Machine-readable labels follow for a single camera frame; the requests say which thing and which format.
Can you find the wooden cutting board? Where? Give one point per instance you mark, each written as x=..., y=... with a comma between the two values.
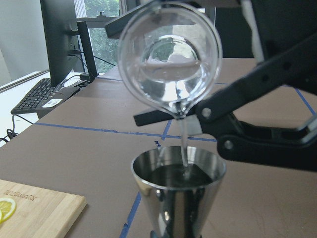
x=40, y=212

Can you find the black keyboard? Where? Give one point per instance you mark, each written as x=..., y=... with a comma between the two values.
x=34, y=97

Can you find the steel jigger measuring cup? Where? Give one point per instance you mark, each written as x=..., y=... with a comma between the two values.
x=178, y=199

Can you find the black computer monitor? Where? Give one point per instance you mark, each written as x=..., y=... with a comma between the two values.
x=67, y=39

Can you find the black desktop box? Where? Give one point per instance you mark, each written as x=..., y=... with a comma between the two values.
x=54, y=99

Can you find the small glass beaker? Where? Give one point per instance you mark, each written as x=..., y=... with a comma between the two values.
x=169, y=56

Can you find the lemon slices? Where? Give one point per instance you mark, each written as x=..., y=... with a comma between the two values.
x=7, y=208

